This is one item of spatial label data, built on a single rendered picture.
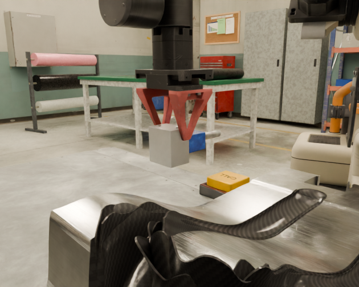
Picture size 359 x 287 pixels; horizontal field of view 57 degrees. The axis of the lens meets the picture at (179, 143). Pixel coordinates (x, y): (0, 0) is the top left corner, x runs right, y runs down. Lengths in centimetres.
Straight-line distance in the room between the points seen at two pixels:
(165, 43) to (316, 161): 74
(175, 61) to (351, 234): 29
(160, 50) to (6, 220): 37
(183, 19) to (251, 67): 599
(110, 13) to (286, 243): 32
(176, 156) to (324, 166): 69
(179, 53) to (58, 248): 29
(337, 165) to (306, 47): 494
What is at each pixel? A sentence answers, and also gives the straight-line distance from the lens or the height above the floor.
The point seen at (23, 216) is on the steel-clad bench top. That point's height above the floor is 80.
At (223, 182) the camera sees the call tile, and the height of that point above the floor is 84.
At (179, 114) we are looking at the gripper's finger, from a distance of 44.
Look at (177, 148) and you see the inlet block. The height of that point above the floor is 93.
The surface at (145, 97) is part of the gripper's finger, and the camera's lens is 49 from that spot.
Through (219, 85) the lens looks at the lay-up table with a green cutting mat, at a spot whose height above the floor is 86.
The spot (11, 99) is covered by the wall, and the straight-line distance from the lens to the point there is 691.
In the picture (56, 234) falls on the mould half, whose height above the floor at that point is 92.
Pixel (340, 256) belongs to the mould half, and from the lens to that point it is 34.
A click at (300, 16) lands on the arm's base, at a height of 115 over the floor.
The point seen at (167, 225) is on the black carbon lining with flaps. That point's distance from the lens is 22.
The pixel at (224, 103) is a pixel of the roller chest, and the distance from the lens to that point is 664.
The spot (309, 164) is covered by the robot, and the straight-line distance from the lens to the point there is 109.
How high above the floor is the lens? 105
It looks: 13 degrees down
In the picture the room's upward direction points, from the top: straight up
